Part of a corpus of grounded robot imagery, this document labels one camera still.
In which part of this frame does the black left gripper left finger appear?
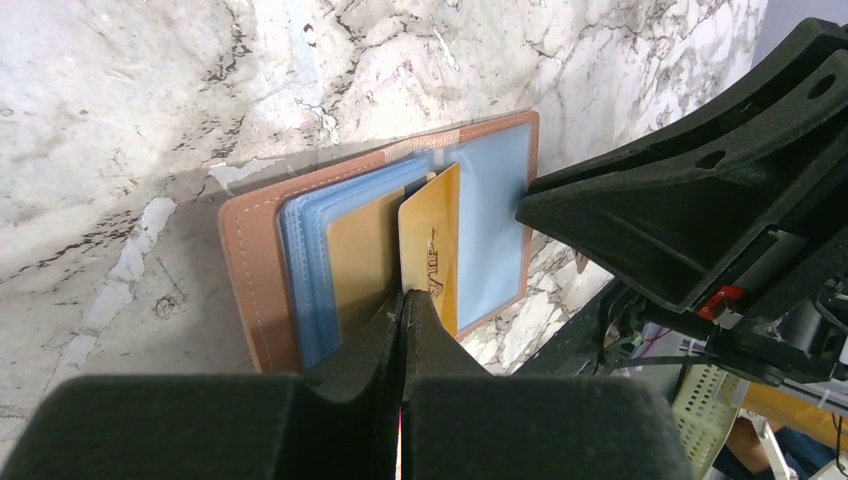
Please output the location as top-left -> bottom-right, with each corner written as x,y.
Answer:
1,292 -> 403,479

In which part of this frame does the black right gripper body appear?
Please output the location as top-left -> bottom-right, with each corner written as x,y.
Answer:
629,225 -> 848,412

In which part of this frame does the tan leather card holder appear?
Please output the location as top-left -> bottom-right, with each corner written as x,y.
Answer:
218,110 -> 540,373

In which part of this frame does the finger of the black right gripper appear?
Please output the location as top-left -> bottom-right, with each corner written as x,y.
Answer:
517,18 -> 847,314

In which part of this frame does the gold card in sleeve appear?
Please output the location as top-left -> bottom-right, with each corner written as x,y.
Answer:
327,187 -> 406,341

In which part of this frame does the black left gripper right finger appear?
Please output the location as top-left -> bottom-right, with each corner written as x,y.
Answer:
401,290 -> 693,479

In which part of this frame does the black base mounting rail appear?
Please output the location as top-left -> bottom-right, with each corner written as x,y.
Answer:
515,280 -> 653,377

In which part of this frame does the gold vip credit card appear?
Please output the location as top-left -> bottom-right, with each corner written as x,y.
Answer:
398,164 -> 461,336

